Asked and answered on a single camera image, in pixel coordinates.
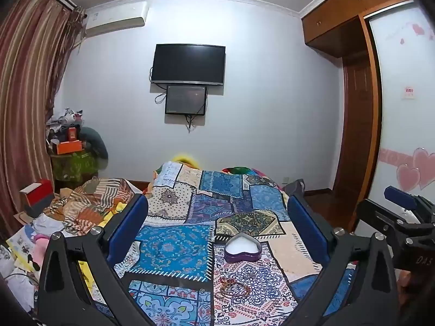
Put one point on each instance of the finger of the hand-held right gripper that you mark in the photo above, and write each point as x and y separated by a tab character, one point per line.
373	215
401	198

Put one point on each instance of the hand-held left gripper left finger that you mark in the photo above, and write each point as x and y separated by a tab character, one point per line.
131	220

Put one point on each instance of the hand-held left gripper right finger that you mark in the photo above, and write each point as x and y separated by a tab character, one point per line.
306	225

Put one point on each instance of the purple heart-shaped tin box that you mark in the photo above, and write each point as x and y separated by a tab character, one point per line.
243	244

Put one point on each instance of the yellow duck blanket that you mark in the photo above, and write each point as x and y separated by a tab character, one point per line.
114	207

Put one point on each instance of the dark cloth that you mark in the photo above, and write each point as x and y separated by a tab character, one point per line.
294	185

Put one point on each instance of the orange striped blanket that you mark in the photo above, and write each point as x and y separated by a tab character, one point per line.
91	200

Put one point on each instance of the patchwork printed blanket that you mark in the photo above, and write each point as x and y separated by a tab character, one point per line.
176	210

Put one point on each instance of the white heart-sticker sliding door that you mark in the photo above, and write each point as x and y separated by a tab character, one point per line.
404	135

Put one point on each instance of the green patterned cabinet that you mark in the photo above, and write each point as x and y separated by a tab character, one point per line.
73	168

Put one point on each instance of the yellow pillow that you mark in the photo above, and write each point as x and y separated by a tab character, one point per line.
183	159

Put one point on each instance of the grey green cushion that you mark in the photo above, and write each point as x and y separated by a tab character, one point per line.
97	142

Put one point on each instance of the green red cloth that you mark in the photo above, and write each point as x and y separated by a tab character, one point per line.
238	169

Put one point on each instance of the pink plush slipper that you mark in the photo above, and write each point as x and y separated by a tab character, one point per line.
40	248

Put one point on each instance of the orange box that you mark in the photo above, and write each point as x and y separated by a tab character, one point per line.
69	147

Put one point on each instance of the red white box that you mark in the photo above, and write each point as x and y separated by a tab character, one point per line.
37	197

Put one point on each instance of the small red box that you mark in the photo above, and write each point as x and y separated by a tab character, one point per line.
72	134

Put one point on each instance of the small red white sign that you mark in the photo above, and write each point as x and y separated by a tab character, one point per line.
409	91

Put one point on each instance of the pile of printed papers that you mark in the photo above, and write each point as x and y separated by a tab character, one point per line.
22	244

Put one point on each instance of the pile of crumpled clutter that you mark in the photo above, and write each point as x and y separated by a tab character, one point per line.
63	119

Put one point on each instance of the striped brown curtain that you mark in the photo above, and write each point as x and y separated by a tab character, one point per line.
27	91

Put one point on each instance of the white air conditioner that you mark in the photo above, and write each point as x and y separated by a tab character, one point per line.
115	17

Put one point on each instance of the small black wall monitor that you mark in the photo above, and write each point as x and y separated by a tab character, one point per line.
185	99

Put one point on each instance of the black wall television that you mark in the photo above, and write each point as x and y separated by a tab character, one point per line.
188	62

